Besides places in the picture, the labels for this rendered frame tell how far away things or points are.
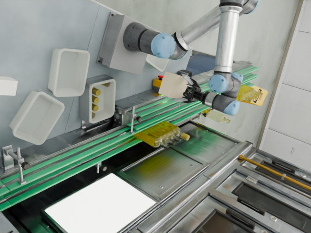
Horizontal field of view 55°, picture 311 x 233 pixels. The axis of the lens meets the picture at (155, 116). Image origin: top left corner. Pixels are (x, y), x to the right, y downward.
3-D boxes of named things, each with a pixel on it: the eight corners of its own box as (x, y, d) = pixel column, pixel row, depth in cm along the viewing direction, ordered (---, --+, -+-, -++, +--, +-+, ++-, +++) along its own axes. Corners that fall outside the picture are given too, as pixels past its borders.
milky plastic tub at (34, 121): (0, 127, 129) (10, 135, 124) (28, 83, 132) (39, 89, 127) (31, 139, 143) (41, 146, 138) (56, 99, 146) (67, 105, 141)
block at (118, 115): (112, 122, 173) (121, 126, 169) (113, 107, 168) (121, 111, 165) (116, 120, 175) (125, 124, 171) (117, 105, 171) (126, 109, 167)
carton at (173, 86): (165, 70, 154) (177, 75, 150) (180, 75, 167) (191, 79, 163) (158, 93, 156) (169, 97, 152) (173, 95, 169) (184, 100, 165)
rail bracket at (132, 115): (121, 129, 170) (136, 137, 163) (122, 102, 162) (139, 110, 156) (124, 127, 172) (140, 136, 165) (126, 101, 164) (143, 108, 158)
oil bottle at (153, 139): (130, 134, 179) (157, 149, 168) (130, 126, 177) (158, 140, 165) (136, 131, 183) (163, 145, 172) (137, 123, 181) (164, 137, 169)
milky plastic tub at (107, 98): (79, 119, 160) (90, 125, 155) (79, 79, 150) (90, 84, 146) (104, 110, 173) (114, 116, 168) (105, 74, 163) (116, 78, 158)
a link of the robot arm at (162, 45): (143, 27, 143) (164, 33, 136) (159, 32, 154) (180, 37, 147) (136, 51, 146) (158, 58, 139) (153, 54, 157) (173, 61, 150)
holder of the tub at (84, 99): (79, 127, 163) (88, 132, 159) (78, 79, 151) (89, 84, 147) (103, 118, 175) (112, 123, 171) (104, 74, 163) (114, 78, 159)
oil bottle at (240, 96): (219, 94, 259) (249, 105, 244) (220, 88, 257) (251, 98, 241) (222, 92, 263) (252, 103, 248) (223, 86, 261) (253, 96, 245)
